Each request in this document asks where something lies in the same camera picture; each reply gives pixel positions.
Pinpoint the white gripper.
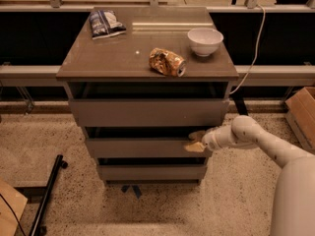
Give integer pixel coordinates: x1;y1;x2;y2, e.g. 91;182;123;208
184;128;224;152

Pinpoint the grey drawer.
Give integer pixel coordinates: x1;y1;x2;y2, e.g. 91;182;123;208
86;126;213;158
96;157;208;182
68;82;230;128

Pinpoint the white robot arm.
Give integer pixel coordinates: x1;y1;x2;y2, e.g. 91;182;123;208
184;115;315;236

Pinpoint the grey drawer cabinet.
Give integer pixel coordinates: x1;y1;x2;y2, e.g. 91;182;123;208
57;7;238;184

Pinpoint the grey bottom drawer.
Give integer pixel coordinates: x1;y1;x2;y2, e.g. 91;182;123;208
96;157;208;182

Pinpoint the grey top drawer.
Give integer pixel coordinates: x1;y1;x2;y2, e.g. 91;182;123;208
68;82;230;128

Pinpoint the blue tape floor mark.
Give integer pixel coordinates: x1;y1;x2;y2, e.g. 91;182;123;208
121;185;142;199

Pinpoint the crushed golden drink can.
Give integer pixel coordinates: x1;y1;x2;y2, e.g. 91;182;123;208
149;48;186;77

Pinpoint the white ceramic bowl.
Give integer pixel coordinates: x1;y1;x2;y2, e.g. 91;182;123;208
187;28;223;57

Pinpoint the cardboard box right side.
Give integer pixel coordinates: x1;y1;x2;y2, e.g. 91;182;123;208
285;87;315;153

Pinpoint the black metal stand leg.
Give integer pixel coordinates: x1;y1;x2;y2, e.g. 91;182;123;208
16;154;68;236

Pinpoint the blue white snack bag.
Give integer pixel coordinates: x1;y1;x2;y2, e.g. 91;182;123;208
89;10;126;39

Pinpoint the white cable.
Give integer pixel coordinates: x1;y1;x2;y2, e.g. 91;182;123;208
229;4;267;95

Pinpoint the thin black cable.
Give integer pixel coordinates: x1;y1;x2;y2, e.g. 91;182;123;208
0;192;28;236

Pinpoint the metal railing frame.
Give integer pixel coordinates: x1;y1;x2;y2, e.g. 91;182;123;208
0;0;315;89

